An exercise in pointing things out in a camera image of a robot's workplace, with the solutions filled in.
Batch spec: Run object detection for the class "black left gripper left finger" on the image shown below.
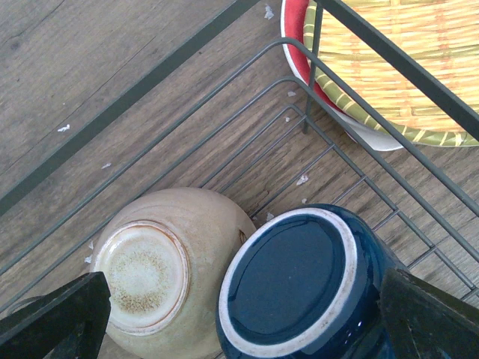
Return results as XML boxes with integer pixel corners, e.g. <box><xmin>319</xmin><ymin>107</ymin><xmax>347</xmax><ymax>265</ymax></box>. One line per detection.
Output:
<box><xmin>1</xmin><ymin>271</ymin><xmax>111</xmax><ymax>358</ymax></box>

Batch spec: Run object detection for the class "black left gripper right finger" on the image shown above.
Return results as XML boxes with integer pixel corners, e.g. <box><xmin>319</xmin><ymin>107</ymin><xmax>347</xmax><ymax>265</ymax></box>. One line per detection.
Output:
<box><xmin>379</xmin><ymin>269</ymin><xmax>478</xmax><ymax>358</ymax></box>

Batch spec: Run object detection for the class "dark blue ceramic mug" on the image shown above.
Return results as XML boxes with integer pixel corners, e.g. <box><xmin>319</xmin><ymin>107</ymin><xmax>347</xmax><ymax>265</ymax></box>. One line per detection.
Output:
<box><xmin>216</xmin><ymin>203</ymin><xmax>402</xmax><ymax>358</ymax></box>

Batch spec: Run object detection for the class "beige ceramic bowl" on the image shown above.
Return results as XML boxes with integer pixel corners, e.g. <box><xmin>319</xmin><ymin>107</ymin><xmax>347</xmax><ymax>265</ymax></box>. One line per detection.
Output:
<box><xmin>91</xmin><ymin>188</ymin><xmax>255</xmax><ymax>358</ymax></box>

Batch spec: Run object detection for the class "black wire dish rack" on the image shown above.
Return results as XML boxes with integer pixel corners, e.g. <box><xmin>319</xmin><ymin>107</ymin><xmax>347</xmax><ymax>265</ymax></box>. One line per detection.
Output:
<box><xmin>0</xmin><ymin>0</ymin><xmax>479</xmax><ymax>322</ymax></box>

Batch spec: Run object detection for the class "yellow woven pattern plate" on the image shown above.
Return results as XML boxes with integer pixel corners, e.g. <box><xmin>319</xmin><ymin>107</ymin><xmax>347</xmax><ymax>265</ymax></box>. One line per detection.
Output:
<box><xmin>302</xmin><ymin>1</ymin><xmax>478</xmax><ymax>147</ymax></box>

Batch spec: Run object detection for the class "red and teal plate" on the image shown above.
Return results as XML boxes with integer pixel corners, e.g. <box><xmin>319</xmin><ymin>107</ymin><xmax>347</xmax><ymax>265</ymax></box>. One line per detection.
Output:
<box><xmin>280</xmin><ymin>0</ymin><xmax>403</xmax><ymax>153</ymax></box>

